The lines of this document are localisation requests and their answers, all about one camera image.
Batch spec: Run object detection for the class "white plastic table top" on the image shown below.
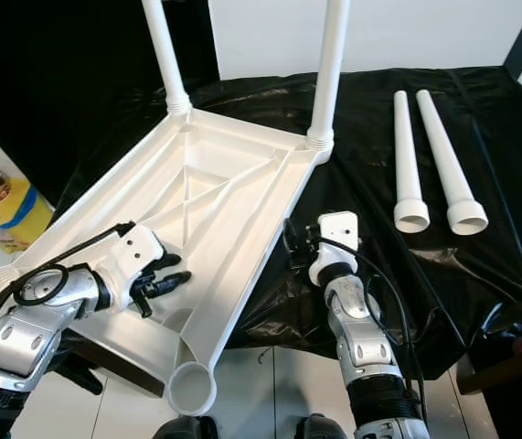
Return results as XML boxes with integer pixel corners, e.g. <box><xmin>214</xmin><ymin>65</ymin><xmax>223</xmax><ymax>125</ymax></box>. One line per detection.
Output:
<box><xmin>0</xmin><ymin>102</ymin><xmax>336</xmax><ymax>418</ymax></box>

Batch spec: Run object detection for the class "white plastic table leg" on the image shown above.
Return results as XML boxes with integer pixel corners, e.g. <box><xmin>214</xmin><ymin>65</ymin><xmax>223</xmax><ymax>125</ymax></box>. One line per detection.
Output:
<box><xmin>141</xmin><ymin>0</ymin><xmax>194</xmax><ymax>118</ymax></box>
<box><xmin>304</xmin><ymin>0</ymin><xmax>352</xmax><ymax>152</ymax></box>
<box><xmin>417</xmin><ymin>88</ymin><xmax>489</xmax><ymax>236</ymax></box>
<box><xmin>393</xmin><ymin>90</ymin><xmax>431</xmax><ymax>233</ymax></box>

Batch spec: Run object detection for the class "dark wooden table leg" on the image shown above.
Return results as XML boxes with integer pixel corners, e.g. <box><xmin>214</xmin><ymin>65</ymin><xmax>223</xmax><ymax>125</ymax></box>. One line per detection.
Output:
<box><xmin>55</xmin><ymin>348</ymin><xmax>108</xmax><ymax>396</ymax></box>
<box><xmin>457</xmin><ymin>343</ymin><xmax>522</xmax><ymax>394</ymax></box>

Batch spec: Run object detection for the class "yellow container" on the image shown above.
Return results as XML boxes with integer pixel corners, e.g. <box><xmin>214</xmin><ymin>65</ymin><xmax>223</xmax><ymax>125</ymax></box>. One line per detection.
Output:
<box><xmin>0</xmin><ymin>183</ymin><xmax>56</xmax><ymax>252</ymax></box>

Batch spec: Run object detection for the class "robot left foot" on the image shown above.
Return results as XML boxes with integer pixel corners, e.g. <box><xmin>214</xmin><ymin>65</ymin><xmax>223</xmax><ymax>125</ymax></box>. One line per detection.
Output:
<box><xmin>155</xmin><ymin>416</ymin><xmax>218</xmax><ymax>439</ymax></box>

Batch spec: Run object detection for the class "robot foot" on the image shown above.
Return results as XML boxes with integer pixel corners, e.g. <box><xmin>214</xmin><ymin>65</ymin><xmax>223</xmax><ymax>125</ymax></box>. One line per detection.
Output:
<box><xmin>155</xmin><ymin>416</ymin><xmax>218</xmax><ymax>439</ymax></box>
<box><xmin>293</xmin><ymin>413</ymin><xmax>346</xmax><ymax>439</ymax></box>

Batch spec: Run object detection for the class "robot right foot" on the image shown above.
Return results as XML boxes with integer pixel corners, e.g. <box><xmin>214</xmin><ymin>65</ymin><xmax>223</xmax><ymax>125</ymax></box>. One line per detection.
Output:
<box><xmin>293</xmin><ymin>413</ymin><xmax>346</xmax><ymax>439</ymax></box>

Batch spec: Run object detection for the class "black plastic table cover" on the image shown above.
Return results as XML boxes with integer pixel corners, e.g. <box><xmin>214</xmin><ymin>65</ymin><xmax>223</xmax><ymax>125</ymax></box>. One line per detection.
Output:
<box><xmin>55</xmin><ymin>66</ymin><xmax>522</xmax><ymax>380</ymax></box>

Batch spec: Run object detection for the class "black door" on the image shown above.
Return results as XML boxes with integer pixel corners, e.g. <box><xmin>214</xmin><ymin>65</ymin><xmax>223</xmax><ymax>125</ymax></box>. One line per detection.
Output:
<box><xmin>0</xmin><ymin>0</ymin><xmax>218</xmax><ymax>184</ymax></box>

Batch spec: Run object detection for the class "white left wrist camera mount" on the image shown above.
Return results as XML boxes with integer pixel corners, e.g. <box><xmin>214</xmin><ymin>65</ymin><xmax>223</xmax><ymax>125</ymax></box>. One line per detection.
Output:
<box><xmin>105</xmin><ymin>224</ymin><xmax>168</xmax><ymax>307</ymax></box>

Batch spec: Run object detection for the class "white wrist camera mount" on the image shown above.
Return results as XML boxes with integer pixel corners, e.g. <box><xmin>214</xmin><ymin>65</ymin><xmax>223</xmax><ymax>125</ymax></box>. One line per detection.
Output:
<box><xmin>308</xmin><ymin>210</ymin><xmax>362</xmax><ymax>286</ymax></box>
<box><xmin>105</xmin><ymin>224</ymin><xmax>168</xmax><ymax>307</ymax></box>

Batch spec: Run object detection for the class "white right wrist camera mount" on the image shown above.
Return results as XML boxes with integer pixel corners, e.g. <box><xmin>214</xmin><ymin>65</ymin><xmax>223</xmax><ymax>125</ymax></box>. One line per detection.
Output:
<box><xmin>308</xmin><ymin>210</ymin><xmax>362</xmax><ymax>286</ymax></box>

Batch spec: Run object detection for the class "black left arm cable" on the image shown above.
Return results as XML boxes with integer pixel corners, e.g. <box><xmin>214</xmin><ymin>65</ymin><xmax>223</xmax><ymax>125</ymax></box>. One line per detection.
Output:
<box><xmin>0</xmin><ymin>221</ymin><xmax>135</xmax><ymax>385</ymax></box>

